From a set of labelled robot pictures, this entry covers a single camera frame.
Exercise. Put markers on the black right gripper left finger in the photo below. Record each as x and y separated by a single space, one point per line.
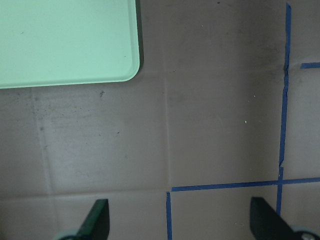
96 225

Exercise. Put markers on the light green tray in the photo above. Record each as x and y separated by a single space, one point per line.
68 42

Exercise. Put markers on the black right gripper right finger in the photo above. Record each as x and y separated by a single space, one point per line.
266 224

